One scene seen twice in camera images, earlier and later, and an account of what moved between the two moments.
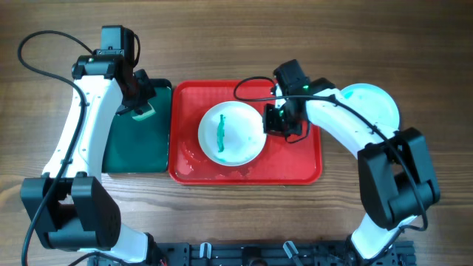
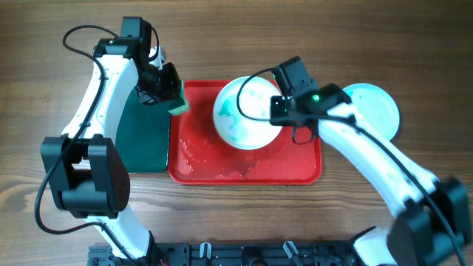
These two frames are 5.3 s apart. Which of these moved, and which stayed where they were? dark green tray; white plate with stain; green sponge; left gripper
Moved: green sponge; left gripper; white plate with stain
Stayed: dark green tray
